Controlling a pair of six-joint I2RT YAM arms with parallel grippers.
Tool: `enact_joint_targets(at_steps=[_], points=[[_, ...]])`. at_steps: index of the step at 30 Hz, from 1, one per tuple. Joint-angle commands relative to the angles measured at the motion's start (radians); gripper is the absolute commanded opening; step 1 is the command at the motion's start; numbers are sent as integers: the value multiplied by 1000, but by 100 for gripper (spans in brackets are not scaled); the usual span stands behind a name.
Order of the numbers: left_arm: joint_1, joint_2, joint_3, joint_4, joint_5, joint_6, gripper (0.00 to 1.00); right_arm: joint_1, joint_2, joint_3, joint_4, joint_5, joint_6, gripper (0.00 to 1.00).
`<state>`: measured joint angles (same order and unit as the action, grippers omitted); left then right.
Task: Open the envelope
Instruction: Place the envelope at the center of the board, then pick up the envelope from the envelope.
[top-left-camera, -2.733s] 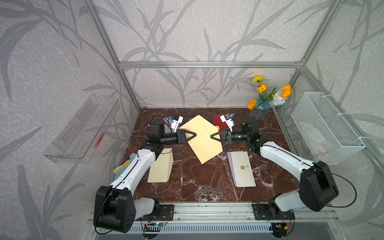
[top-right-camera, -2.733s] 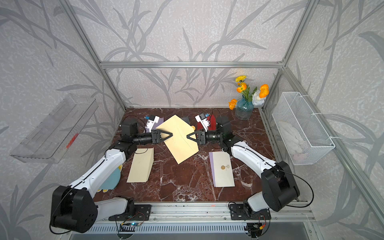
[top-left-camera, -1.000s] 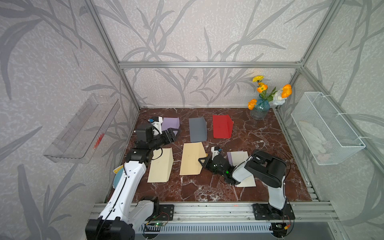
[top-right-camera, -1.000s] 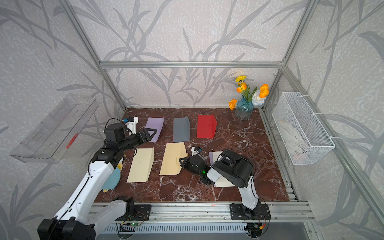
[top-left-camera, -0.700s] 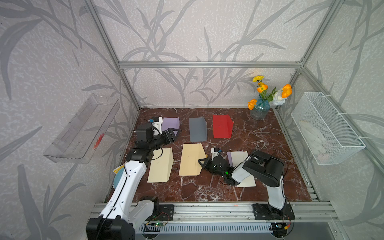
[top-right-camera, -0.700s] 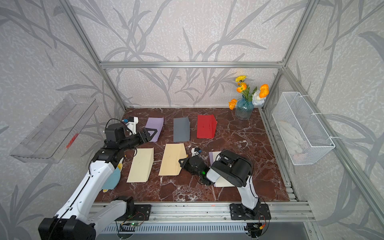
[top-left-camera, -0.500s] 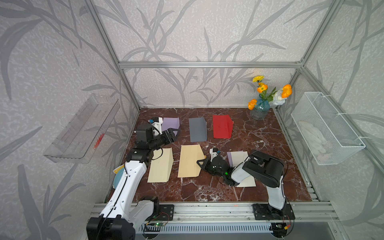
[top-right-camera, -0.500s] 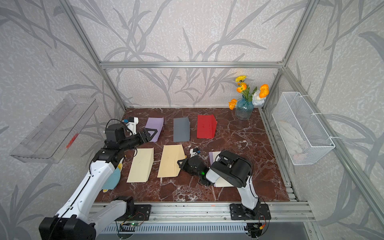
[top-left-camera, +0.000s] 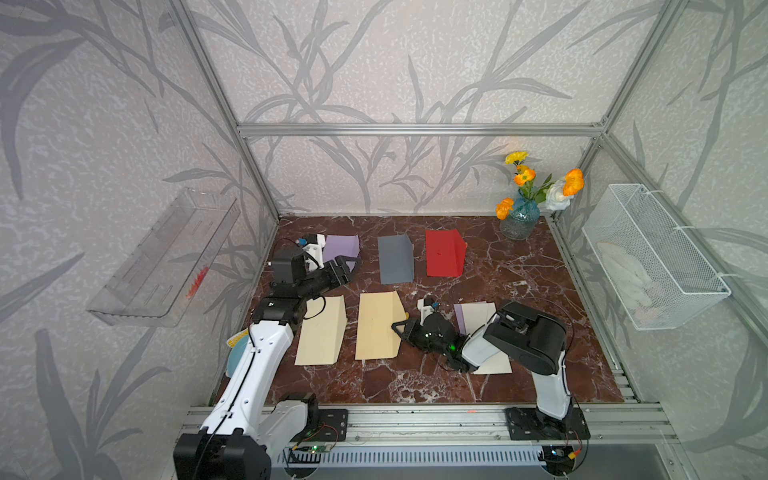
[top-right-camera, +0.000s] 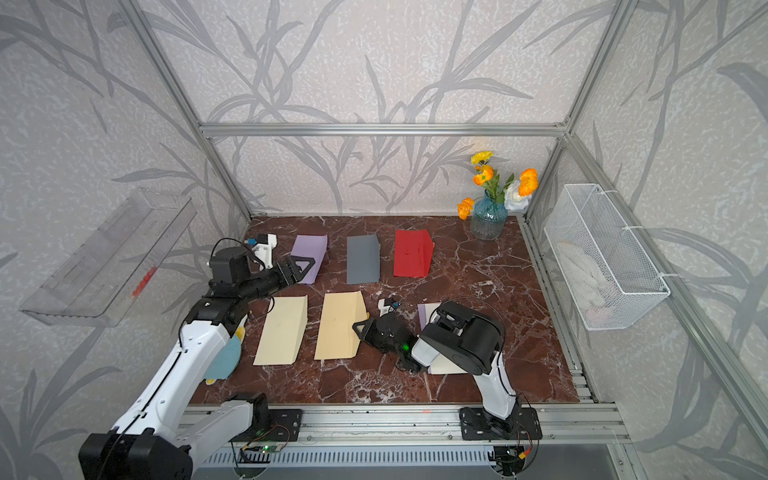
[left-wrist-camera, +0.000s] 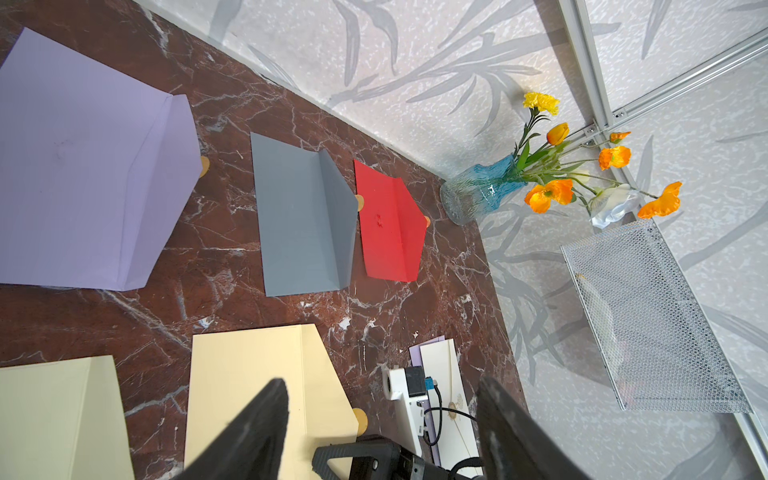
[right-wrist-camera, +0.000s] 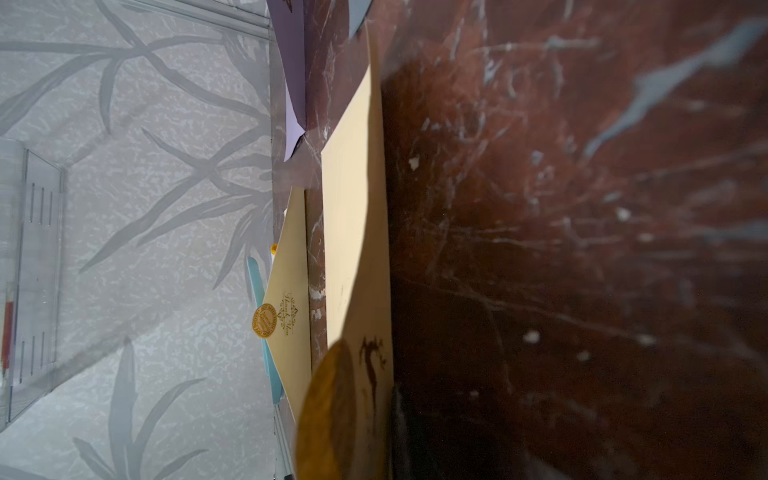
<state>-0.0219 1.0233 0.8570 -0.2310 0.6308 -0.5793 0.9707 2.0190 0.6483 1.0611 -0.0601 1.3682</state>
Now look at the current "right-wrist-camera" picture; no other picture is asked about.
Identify pale yellow envelope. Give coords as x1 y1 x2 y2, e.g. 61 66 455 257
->
264 187 312 418

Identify lilac envelope with gold seal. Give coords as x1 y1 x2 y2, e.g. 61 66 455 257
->
267 0 307 162

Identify clear acrylic wall shelf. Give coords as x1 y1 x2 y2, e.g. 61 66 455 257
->
1 138 64 429

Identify horizontal aluminium frame bar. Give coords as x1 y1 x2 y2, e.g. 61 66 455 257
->
120 0 272 41

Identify tan kraft envelope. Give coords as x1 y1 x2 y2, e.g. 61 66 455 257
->
294 34 394 479

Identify red pen on shelf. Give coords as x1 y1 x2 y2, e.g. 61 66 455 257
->
1 300 14 372

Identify grey envelope with gold seal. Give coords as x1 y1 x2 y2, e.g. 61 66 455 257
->
348 0 372 38

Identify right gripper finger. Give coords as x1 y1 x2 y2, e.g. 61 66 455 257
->
391 386 568 479

